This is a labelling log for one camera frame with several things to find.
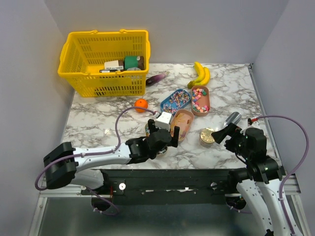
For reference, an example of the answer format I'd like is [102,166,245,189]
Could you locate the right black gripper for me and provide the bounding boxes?
[212,121,252,159]

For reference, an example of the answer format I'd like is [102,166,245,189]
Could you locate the gold jar lid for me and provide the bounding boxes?
[200,128,215,141]

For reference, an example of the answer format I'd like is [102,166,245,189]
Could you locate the clear plastic jar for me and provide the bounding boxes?
[200,139,215,148]

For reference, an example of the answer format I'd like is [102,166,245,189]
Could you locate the metal candy scoop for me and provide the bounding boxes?
[223,112,242,128]

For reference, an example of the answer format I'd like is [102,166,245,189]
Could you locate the blue tray swirl lollipops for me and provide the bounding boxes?
[160,89,191,115]

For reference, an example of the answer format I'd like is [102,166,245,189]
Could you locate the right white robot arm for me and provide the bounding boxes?
[212,123,302,236]

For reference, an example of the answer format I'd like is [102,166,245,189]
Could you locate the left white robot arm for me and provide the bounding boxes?
[43,119,180,194]

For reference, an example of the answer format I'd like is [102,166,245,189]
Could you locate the pink tray popsicle candies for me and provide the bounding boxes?
[170,109,194,143]

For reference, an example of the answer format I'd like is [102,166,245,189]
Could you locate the pink tray star candies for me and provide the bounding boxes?
[191,86,211,116]

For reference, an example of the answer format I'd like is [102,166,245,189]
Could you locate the beige tray round lollipops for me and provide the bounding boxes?
[144,124,167,156]

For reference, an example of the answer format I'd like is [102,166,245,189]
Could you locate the orange fruit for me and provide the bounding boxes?
[134,99,148,113]

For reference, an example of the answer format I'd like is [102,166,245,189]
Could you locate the purple eggplant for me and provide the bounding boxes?
[146,72,169,87]

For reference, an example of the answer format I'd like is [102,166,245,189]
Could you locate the yellow banana bunch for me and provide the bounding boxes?
[187,61,211,89]

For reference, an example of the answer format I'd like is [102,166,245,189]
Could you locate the green and brown package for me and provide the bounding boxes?
[124,56,145,70]

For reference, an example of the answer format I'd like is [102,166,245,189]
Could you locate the white and brown box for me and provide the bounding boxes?
[104,60,124,71]

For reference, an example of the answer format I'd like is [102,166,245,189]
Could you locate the black flat box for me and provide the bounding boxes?
[99,69,124,73]

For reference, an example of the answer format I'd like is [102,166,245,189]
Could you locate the yellow plastic shopping basket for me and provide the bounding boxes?
[58,29,151,97]

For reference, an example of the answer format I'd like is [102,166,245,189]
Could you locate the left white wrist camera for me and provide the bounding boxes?
[155,112,172,131]

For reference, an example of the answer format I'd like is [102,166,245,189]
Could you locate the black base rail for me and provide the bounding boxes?
[79,168,249,210]

